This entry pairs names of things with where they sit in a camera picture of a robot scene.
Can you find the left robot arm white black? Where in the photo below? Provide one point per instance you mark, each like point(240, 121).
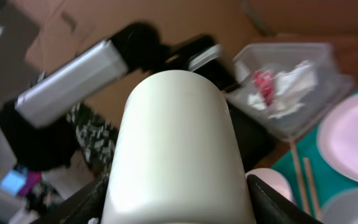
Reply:
point(34, 123)

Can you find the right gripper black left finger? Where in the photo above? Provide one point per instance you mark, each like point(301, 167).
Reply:
point(85, 204)

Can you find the red snack wrapper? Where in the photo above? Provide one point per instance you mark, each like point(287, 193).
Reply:
point(263, 80)

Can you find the large pink plate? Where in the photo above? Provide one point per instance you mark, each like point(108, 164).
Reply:
point(338, 138)

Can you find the white tissue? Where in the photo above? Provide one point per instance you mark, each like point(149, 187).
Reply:
point(290, 88)

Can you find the wooden chopstick lower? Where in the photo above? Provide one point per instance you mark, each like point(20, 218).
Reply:
point(299, 178)

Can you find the white cup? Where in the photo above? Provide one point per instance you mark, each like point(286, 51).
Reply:
point(176, 158)

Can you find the black tray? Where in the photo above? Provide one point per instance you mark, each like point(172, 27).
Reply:
point(254, 140)

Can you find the grey-green bowl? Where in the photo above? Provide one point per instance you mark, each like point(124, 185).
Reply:
point(342, 208)

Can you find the clear plastic bin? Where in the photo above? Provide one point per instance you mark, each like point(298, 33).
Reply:
point(331, 88)

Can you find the pink bowl with rice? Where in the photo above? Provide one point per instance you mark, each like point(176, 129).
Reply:
point(276, 180)

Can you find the wooden chopstick upper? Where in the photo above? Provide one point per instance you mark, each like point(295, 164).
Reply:
point(312, 188)

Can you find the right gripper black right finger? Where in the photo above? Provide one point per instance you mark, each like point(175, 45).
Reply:
point(270, 207)

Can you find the wooden chopstick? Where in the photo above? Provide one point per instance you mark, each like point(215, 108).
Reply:
point(312, 188)
point(299, 178)

